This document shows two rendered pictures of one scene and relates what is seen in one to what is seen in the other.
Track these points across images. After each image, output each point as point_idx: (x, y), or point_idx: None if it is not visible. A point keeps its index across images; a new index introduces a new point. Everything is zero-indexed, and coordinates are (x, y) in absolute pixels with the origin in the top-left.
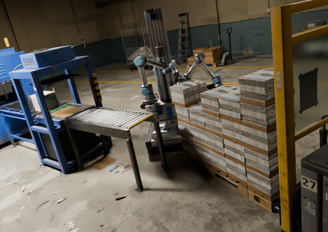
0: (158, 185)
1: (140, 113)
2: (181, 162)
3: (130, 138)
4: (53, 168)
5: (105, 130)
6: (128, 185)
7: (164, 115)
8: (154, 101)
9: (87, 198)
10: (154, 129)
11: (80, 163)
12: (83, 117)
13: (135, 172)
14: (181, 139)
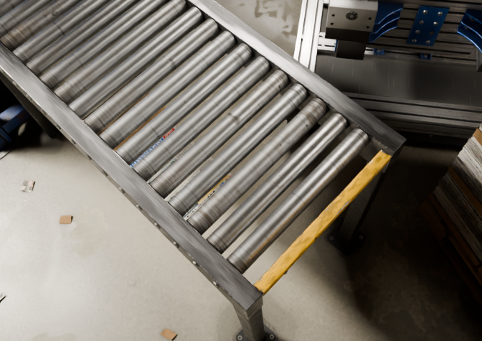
0: (320, 340)
1: (310, 92)
2: (404, 220)
3: (257, 310)
4: None
5: (130, 199)
6: (214, 297)
7: (398, 31)
8: None
9: (73, 322)
10: (323, 16)
11: (47, 124)
12: (24, 11)
13: (249, 336)
14: (427, 125)
